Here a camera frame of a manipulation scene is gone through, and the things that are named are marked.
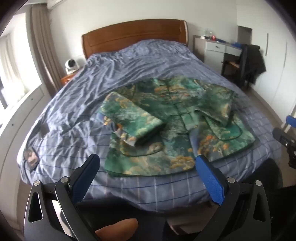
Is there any wooden nightstand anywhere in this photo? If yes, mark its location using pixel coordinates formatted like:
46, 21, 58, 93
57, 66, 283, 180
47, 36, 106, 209
61, 71, 80, 85

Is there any green patterned jacket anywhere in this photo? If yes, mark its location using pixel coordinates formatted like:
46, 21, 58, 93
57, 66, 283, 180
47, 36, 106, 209
99, 77, 255, 178

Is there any white window bench cabinet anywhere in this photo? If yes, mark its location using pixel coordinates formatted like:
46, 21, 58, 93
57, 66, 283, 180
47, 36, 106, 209
0, 83, 51, 209

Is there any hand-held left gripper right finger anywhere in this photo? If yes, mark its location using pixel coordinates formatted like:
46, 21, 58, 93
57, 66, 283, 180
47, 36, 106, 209
195, 154, 272, 241

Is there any beige curtain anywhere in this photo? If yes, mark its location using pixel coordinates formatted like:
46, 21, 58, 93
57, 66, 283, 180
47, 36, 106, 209
30, 5, 62, 98

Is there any white desk fan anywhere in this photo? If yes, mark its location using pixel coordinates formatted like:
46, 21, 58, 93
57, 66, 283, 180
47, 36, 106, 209
65, 59, 78, 75

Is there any black coat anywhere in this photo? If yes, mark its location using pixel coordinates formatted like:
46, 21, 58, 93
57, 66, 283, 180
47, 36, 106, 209
237, 44, 266, 87

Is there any white desk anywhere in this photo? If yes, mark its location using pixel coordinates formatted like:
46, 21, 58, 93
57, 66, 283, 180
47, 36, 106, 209
193, 35, 243, 75

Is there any person's left hand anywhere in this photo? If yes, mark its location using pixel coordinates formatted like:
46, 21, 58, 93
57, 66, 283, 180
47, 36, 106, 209
95, 219, 139, 241

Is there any window with sheer curtain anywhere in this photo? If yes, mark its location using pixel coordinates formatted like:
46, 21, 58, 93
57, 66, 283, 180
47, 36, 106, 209
0, 14, 42, 109

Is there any blue checked bed sheet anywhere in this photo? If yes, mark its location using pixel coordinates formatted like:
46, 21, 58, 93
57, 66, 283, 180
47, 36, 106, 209
17, 39, 282, 210

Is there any wooden chair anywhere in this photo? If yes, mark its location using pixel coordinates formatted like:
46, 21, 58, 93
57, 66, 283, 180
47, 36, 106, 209
221, 59, 250, 90

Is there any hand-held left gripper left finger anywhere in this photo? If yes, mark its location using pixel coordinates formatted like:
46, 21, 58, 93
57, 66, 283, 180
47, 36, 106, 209
24, 153, 100, 241

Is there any wooden headboard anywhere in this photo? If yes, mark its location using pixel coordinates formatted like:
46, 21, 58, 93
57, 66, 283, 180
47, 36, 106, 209
82, 20, 189, 59

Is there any white wardrobe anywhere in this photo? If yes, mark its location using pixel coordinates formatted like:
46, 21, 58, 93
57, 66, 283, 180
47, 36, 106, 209
251, 0, 296, 130

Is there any blue plastic object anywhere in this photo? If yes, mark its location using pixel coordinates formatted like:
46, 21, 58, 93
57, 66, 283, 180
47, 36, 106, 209
285, 115, 296, 132

